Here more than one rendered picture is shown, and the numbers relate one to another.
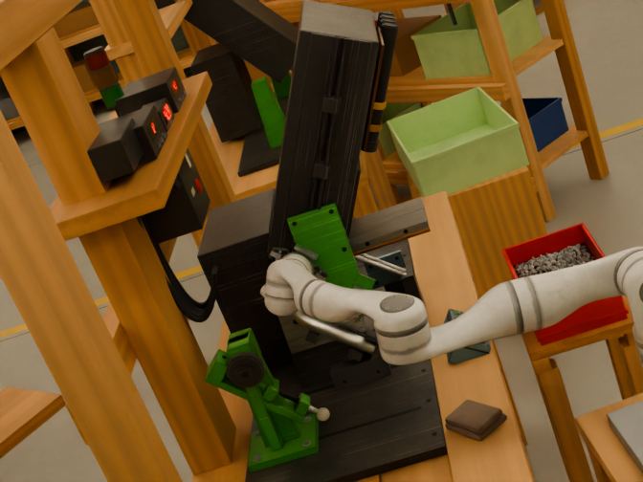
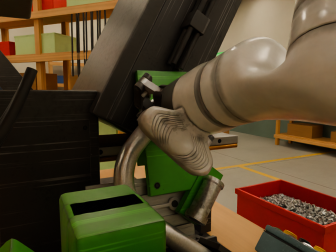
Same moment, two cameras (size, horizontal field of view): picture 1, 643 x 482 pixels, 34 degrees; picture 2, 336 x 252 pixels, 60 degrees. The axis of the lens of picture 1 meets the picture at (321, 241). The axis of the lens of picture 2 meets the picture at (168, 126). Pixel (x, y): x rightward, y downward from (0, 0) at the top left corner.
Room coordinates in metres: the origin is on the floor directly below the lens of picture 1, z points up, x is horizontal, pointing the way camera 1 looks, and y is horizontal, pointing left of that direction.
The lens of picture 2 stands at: (1.79, 0.29, 1.24)
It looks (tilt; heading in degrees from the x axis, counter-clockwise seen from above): 7 degrees down; 325
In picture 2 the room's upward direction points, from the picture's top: straight up
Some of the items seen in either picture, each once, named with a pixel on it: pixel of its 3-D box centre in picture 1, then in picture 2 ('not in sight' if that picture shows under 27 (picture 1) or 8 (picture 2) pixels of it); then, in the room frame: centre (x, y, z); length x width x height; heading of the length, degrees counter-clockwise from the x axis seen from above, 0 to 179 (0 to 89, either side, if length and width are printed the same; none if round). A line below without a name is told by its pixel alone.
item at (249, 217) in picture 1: (263, 280); (42, 170); (2.43, 0.17, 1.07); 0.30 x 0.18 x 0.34; 172
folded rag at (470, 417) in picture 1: (475, 418); not in sight; (1.76, -0.15, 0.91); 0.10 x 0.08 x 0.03; 31
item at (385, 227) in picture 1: (348, 239); (151, 142); (2.37, -0.06, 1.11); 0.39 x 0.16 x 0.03; 82
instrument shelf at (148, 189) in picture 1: (138, 145); not in sight; (2.34, 0.31, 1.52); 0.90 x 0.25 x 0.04; 172
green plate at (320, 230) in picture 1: (325, 249); (165, 128); (2.22, 0.00, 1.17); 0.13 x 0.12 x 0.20; 172
